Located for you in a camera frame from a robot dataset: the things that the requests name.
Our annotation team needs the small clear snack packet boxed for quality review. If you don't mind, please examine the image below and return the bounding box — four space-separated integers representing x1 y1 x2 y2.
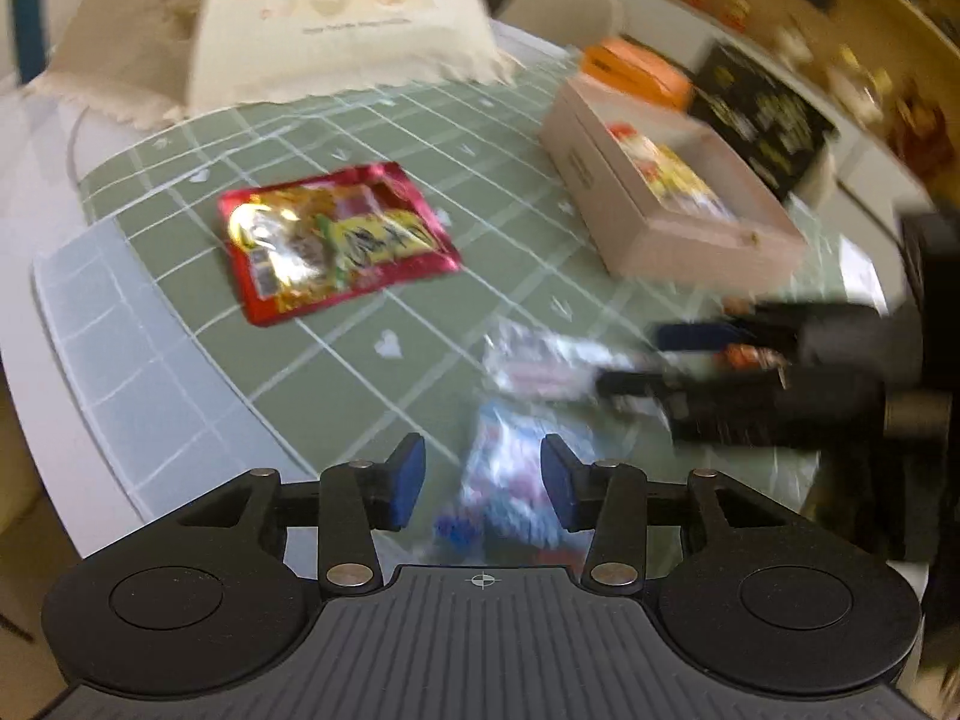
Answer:
480 319 661 410

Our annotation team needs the yellow snack packet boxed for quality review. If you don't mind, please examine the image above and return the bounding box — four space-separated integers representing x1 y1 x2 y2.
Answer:
609 122 740 222

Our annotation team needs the cream printed food cover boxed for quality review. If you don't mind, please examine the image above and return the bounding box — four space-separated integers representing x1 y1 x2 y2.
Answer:
22 0 526 128

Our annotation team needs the pink cardboard box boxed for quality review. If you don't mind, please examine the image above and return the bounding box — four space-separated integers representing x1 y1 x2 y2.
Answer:
538 77 811 278

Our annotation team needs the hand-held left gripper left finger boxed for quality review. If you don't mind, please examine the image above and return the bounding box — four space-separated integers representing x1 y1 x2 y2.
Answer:
176 433 426 592

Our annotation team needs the black printed box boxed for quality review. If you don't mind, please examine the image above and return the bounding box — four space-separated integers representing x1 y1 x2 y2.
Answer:
686 41 841 200

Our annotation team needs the large red snack packet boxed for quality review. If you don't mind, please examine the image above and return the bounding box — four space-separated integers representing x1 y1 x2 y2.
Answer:
217 161 462 327

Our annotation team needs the green grid cutting mat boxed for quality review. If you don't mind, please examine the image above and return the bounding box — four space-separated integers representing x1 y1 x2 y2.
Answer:
30 41 901 563

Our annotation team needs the orange packet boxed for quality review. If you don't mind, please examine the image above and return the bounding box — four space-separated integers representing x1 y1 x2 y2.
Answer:
581 37 695 112

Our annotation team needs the small red snack packet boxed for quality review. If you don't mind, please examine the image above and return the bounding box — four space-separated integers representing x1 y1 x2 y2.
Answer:
720 343 792 389

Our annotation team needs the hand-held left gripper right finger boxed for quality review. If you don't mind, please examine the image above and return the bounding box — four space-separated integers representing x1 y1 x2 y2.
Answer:
540 433 796 592

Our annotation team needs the white and blue snack packet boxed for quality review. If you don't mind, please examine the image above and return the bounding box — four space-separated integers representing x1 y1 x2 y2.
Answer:
431 401 601 563

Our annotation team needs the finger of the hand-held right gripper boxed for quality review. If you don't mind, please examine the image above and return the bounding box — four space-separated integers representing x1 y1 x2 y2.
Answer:
596 366 807 449
652 300 811 359

